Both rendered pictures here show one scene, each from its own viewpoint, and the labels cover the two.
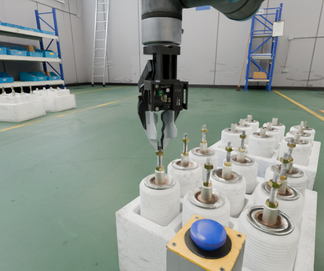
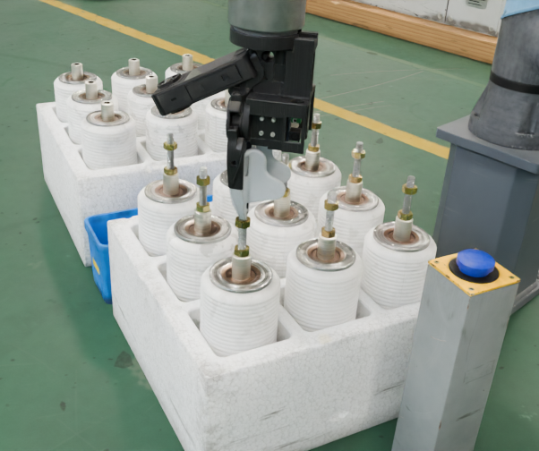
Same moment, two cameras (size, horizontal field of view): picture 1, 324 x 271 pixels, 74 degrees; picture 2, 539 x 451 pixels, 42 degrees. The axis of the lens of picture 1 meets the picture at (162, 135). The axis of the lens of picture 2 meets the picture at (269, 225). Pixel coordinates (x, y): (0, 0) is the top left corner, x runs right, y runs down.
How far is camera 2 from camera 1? 0.67 m
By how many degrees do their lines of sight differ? 60
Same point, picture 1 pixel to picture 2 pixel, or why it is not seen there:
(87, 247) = not seen: outside the picture
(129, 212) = (223, 361)
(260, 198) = (346, 221)
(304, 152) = not seen: hidden behind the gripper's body
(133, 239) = (251, 395)
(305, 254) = not seen: hidden behind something
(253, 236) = (412, 262)
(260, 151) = (184, 146)
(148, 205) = (259, 322)
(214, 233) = (484, 257)
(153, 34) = (293, 18)
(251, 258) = (407, 290)
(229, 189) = (310, 230)
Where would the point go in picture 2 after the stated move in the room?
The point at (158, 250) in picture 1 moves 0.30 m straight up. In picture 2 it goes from (303, 374) to (327, 146)
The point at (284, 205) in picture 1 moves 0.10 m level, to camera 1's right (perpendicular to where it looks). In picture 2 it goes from (378, 214) to (400, 188)
